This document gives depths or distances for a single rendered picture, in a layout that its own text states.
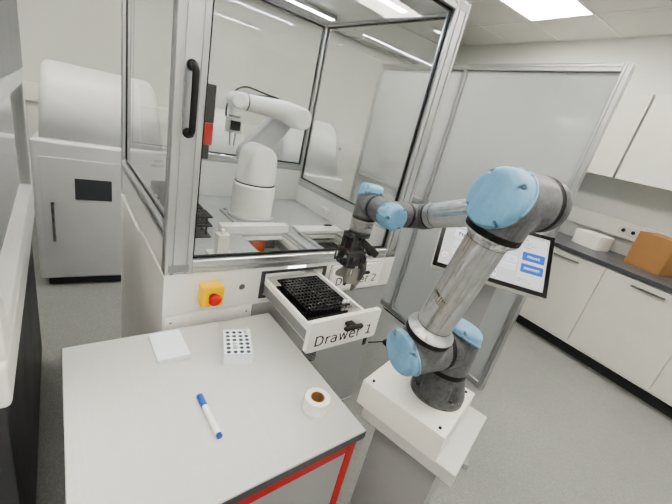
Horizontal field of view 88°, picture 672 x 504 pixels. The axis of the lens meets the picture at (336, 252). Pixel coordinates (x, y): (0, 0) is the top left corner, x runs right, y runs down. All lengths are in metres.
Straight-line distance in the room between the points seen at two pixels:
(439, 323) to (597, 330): 2.94
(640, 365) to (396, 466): 2.76
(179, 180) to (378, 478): 1.05
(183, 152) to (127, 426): 0.68
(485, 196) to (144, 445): 0.87
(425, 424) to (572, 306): 2.89
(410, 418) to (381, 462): 0.25
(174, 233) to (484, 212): 0.83
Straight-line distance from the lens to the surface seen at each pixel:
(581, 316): 3.72
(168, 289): 1.19
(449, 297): 0.79
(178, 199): 1.08
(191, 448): 0.93
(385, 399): 1.02
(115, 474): 0.91
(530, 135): 2.51
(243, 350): 1.11
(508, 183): 0.69
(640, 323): 3.60
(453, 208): 0.96
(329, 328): 1.09
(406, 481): 1.19
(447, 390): 1.03
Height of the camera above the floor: 1.49
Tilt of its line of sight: 20 degrees down
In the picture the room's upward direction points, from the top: 13 degrees clockwise
